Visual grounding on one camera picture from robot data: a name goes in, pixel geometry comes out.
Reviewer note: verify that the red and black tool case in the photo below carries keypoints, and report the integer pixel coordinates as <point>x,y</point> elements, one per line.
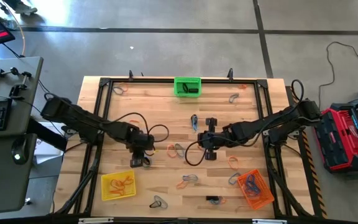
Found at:
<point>343,140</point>

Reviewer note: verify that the black aluminium table frame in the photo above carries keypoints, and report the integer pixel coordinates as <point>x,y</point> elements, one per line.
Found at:
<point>154,80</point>

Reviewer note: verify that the small orange rubber band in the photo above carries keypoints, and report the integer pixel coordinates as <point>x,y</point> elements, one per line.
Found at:
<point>117,183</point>

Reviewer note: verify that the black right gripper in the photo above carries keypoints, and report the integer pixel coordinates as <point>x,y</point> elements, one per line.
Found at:
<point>216,138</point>

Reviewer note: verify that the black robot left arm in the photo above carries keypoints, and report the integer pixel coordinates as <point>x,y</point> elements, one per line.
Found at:
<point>82,119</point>

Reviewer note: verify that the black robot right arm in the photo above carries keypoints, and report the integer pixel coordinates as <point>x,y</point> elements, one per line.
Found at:
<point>259,126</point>

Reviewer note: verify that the person's shoe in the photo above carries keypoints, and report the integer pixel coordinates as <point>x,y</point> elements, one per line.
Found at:
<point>20,7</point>

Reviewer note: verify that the green plastic basket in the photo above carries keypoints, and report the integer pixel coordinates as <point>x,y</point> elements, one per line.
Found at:
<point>179,82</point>

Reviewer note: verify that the black computer mouse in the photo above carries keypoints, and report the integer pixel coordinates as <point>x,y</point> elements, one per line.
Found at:
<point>19,151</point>

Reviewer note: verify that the silver metal bracket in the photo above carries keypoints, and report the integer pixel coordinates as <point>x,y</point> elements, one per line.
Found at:
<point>95,220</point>
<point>269,221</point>

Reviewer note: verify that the grey desk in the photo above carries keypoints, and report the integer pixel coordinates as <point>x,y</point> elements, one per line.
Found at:
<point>11,174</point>

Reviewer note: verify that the black yellow hazard tape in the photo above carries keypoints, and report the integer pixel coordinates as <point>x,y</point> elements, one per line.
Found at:
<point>314,177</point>

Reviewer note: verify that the orange plastic basket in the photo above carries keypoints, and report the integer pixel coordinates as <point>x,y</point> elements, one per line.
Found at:
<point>264,199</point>

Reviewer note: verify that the yellow plastic basket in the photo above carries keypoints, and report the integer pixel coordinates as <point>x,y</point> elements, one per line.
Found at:
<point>107,193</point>

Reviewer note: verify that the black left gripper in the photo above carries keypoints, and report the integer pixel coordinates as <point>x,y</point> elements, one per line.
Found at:
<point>141,141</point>

